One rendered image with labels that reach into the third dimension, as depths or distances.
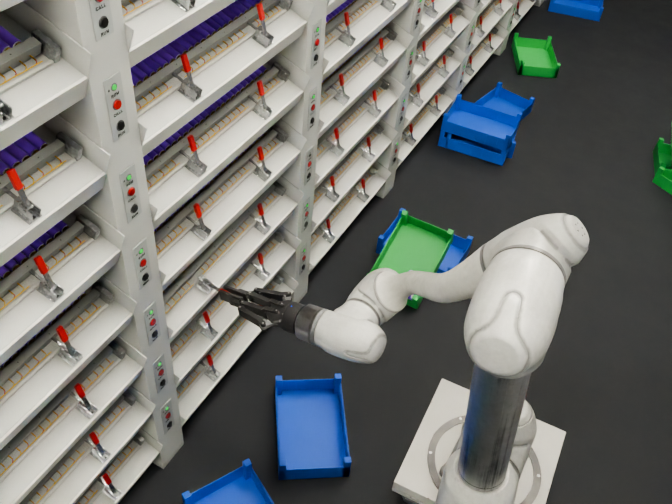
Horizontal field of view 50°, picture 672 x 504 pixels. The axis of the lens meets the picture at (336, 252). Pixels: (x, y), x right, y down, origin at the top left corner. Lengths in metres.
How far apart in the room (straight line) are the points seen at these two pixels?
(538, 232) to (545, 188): 1.92
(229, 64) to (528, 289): 0.82
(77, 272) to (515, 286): 0.80
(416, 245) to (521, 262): 1.45
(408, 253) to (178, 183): 1.23
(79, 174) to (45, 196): 0.08
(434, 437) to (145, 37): 1.22
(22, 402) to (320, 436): 0.98
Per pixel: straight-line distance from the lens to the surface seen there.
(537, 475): 1.98
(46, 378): 1.54
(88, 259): 1.46
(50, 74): 1.24
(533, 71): 3.93
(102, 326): 1.60
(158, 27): 1.36
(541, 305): 1.17
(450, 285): 1.43
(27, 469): 1.67
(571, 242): 1.27
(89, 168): 1.35
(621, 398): 2.54
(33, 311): 1.40
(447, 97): 3.42
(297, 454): 2.17
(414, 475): 1.90
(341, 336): 1.65
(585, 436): 2.40
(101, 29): 1.23
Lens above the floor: 1.89
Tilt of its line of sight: 45 degrees down
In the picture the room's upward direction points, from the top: 6 degrees clockwise
